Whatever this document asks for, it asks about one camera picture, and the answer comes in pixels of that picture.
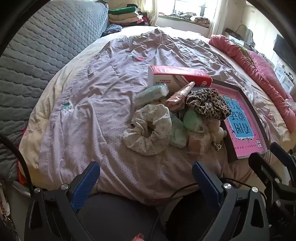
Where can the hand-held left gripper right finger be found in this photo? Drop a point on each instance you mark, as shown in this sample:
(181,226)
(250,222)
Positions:
(207,184)

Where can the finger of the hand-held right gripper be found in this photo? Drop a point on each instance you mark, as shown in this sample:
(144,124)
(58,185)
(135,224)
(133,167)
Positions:
(284,155)
(263,169)

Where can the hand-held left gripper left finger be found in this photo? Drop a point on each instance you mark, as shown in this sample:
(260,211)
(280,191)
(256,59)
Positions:
(85,185)

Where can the orange tissue packet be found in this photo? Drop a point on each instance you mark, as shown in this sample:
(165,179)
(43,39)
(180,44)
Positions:
(198,142)

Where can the black framed pink tray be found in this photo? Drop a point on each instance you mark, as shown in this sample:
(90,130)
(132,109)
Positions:
(242,120)

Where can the cream plush with leopard part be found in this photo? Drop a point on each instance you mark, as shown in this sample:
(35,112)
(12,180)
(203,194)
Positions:
(216,131)

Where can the mint green tissue packet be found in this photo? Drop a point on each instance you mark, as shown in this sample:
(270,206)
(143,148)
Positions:
(179,134)

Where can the mint green soft pouch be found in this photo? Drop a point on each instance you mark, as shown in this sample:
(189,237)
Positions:
(193,119)

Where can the white floral scrunchie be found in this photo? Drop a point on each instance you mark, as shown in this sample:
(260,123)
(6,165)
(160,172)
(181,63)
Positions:
(143,136)

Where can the leopard print scrunchie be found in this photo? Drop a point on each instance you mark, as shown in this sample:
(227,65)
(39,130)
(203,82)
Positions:
(208,102)

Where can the pink striped packet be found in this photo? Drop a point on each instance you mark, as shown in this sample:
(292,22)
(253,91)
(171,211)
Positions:
(178,98)

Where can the teal patterned tissue packet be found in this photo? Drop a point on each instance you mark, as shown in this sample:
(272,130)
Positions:
(148,93)

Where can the red cloth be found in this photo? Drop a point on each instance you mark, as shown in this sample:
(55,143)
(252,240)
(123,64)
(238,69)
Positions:
(22,176)

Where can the white cabinet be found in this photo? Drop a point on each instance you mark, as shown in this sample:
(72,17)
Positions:
(284,77)

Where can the dark floral cloth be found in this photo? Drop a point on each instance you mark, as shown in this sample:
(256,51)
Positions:
(5,213)

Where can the pink quilt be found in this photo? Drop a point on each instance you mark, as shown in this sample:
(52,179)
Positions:
(261,69)

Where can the cream bed sheet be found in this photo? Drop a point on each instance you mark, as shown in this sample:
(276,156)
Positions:
(46,102)

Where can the lilac duvet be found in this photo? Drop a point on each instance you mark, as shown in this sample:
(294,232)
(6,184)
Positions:
(104,92)

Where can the black television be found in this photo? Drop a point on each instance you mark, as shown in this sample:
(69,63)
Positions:
(285,52)

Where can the red and white carton box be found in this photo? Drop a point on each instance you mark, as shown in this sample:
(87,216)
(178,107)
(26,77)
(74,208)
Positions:
(178,73)

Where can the cluttered side table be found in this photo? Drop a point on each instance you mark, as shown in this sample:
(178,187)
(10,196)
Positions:
(240,37)

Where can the grey quilted headboard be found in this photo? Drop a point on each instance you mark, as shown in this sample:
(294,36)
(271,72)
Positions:
(41,51)

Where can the cream curtain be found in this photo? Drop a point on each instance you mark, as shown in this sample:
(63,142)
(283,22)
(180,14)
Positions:
(217,16)

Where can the dark patterned cloth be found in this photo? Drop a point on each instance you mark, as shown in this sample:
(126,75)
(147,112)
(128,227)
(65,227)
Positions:
(112,30)

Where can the clothes on window sill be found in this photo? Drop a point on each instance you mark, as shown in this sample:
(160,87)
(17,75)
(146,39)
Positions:
(192,18)

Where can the stack of folded clothes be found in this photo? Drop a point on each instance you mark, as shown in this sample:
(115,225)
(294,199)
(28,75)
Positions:
(124,16)

